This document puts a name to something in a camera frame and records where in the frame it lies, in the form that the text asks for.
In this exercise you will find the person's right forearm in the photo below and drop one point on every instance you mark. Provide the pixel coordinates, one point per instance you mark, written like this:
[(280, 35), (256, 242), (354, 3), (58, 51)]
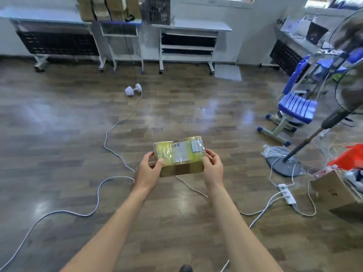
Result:
[(241, 232)]

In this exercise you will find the open cardboard box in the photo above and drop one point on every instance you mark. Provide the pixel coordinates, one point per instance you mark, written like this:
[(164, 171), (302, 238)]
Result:
[(336, 189)]

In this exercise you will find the grey desk with items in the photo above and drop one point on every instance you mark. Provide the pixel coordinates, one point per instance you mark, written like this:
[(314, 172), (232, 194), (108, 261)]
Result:
[(300, 39)]

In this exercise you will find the standing pedestal fan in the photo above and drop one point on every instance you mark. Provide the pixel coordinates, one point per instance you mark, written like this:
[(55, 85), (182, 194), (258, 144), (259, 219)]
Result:
[(334, 116)]

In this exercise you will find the person's right thumb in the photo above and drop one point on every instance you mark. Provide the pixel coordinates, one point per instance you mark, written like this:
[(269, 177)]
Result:
[(204, 164)]

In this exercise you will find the blue slatted chair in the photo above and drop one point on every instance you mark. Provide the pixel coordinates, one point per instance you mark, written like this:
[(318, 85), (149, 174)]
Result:
[(293, 101)]

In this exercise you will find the person's left forearm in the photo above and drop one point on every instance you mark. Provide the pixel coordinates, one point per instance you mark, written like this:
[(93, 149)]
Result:
[(107, 232)]

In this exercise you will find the clear plastic bag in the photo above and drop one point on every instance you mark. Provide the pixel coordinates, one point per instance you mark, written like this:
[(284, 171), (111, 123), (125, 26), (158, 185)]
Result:
[(273, 151)]

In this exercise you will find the blue plastic chair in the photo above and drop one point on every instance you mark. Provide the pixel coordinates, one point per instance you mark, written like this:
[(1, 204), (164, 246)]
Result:
[(331, 65)]

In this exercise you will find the stack of brown cardboard boxes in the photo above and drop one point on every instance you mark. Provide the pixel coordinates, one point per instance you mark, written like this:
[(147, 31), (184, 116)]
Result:
[(107, 7)]

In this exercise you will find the person's shoe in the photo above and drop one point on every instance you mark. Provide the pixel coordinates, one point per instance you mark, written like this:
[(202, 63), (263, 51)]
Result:
[(186, 268)]

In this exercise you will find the person's left thumb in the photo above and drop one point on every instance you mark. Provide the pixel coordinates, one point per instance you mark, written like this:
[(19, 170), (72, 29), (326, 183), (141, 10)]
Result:
[(159, 164)]

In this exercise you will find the grey folding table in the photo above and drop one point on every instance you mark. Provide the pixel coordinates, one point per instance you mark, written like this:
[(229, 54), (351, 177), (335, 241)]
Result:
[(122, 33), (188, 42), (54, 33)]

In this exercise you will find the person's left hand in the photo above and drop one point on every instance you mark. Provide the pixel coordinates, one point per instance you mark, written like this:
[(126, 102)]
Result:
[(146, 175)]

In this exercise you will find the small white device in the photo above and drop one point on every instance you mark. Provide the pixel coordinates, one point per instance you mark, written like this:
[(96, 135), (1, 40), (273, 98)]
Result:
[(132, 90)]

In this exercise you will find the red plastic bag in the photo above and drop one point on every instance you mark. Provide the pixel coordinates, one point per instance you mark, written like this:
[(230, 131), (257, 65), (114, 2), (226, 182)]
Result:
[(348, 158)]

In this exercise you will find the person's right hand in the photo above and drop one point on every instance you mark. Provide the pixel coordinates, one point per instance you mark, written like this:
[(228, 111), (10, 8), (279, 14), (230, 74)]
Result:
[(213, 169)]

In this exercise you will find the black plastic crate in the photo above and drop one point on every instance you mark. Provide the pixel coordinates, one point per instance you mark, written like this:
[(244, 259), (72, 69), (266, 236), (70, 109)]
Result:
[(156, 10)]

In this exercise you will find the white power strip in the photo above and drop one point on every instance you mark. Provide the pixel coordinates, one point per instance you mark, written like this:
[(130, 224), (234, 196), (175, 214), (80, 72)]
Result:
[(287, 193)]

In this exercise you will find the taped cardboard parcel box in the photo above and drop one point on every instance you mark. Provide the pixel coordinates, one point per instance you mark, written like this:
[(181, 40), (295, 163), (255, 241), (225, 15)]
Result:
[(180, 157)]

